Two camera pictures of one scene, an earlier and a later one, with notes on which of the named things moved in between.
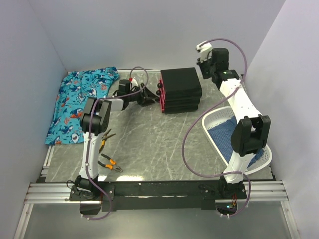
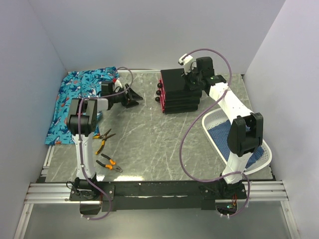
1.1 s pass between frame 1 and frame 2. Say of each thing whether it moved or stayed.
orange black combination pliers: stayed
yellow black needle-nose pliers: stayed
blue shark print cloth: stayed
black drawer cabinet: stayed
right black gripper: moved
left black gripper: moved
